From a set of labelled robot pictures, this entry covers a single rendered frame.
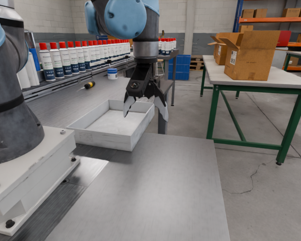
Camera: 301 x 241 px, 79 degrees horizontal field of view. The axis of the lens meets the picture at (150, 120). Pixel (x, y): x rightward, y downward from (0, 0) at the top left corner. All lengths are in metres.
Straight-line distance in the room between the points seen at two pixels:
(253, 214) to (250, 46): 1.23
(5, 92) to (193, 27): 7.72
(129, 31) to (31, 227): 0.38
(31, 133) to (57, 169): 0.09
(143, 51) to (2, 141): 0.38
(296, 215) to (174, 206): 1.41
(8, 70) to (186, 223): 0.40
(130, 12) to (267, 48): 1.48
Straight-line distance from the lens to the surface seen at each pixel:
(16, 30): 0.52
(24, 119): 0.42
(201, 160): 0.50
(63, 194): 0.44
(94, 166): 0.49
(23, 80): 1.10
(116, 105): 0.79
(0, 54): 0.40
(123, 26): 0.37
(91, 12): 0.51
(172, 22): 8.02
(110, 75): 1.39
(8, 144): 0.41
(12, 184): 0.37
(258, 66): 1.77
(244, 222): 1.53
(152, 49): 0.55
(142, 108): 0.75
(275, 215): 1.66
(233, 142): 1.95
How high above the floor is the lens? 1.12
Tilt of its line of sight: 25 degrees down
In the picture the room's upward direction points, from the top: straight up
